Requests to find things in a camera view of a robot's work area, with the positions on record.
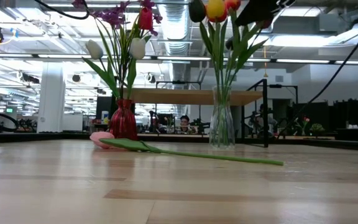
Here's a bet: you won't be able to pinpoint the bright red artificial tulip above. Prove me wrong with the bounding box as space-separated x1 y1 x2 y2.
126 6 154 100

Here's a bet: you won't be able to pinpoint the white artificial tulip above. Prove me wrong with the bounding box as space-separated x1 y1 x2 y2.
81 39 121 100
125 37 148 100

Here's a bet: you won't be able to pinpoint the purple artificial flower bunch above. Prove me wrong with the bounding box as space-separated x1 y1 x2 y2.
72 0 164 100

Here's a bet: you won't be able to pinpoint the pale pink artificial tulip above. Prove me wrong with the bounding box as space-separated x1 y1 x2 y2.
89 131 285 167

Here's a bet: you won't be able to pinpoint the wooden shelf black metal legs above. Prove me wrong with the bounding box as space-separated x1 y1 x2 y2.
112 79 300 149

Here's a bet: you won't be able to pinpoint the distant artificial flowers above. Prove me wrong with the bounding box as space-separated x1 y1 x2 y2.
295 116 311 136

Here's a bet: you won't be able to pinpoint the person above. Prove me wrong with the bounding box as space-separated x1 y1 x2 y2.
250 104 278 138
177 114 198 135

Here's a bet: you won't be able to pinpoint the clear glass vase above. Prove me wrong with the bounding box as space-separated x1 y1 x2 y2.
208 84 236 149

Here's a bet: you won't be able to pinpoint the small potted plant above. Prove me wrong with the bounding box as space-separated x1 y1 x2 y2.
310 123 325 136

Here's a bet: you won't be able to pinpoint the black office cabinets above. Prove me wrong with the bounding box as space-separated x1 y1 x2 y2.
293 99 358 130

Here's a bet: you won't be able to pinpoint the red ribbed glass vase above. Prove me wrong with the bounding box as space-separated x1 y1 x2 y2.
109 98 139 141

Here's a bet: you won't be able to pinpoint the black computer monitor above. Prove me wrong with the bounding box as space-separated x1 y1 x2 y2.
96 96 114 121

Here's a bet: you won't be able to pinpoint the white building pillar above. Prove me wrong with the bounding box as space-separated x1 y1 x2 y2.
37 62 65 134

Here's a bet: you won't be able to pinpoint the silver ceiling duct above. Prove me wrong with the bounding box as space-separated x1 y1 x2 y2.
158 0 194 57

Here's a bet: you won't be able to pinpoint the black hanging arm cable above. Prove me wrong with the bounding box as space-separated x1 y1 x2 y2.
275 2 358 139

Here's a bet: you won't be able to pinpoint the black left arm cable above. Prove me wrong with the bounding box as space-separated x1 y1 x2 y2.
0 0 90 74

